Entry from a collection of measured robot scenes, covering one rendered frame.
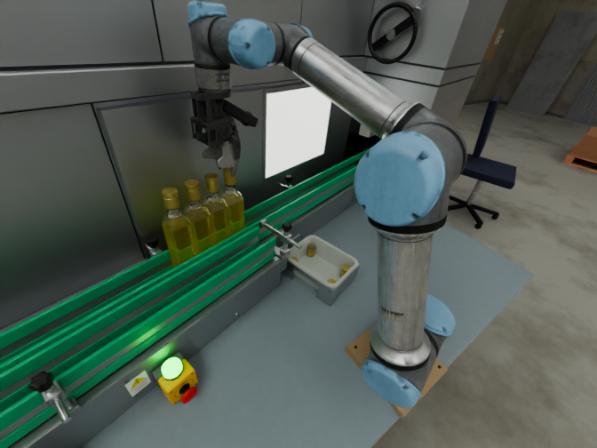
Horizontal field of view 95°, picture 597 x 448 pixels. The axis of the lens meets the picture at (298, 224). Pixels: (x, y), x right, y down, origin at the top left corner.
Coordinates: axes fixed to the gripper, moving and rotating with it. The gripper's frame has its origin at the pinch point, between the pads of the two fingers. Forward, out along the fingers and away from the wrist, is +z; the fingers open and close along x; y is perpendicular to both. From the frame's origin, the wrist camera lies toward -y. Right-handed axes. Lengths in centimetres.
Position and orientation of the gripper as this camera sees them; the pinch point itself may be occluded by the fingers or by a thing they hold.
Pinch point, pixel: (227, 167)
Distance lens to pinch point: 79.4
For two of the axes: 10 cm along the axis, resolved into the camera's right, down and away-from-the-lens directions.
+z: -0.8, 8.0, 5.9
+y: -6.5, 4.1, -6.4
